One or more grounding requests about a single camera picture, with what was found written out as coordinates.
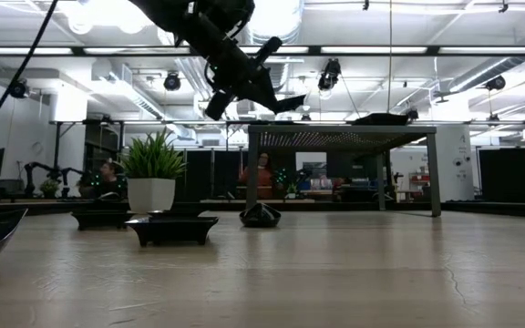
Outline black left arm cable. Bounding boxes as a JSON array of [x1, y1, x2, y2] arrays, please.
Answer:
[[0, 0, 59, 151]]

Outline black aluminium table frame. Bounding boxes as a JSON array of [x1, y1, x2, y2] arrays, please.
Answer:
[[0, 200, 525, 219]]

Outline black background rig frame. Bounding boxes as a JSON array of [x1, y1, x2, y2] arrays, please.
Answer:
[[50, 118, 525, 183]]

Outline black ceiling spotlight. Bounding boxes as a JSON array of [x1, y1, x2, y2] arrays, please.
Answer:
[[8, 79, 30, 100], [162, 71, 182, 92], [485, 75, 508, 91]]

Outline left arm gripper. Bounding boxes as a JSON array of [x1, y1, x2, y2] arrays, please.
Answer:
[[178, 11, 307, 120]]

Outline green plant in white pot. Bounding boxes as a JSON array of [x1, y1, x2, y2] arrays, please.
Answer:
[[115, 127, 189, 214]]

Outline thin hanging cord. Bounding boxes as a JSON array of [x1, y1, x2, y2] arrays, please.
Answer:
[[387, 0, 394, 115]]

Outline red storage rack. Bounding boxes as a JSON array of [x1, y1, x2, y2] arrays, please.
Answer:
[[407, 170, 431, 192]]

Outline white cylindrical column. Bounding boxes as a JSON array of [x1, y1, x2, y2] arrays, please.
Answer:
[[435, 125, 476, 202]]

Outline small background potted plant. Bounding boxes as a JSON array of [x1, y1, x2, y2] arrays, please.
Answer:
[[38, 179, 61, 200]]

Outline grey perforated metal shelf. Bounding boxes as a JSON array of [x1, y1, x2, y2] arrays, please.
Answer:
[[245, 124, 443, 218]]

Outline person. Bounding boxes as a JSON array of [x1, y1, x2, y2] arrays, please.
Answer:
[[243, 152, 276, 200], [91, 161, 127, 198]]

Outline black hanging camera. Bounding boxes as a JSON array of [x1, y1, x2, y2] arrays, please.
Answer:
[[317, 57, 342, 92]]

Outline black partition panel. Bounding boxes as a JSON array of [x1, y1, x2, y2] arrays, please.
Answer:
[[478, 147, 525, 205]]

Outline small square black plate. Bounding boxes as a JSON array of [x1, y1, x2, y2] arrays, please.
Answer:
[[147, 208, 210, 220], [70, 210, 132, 231], [124, 216, 221, 248]]

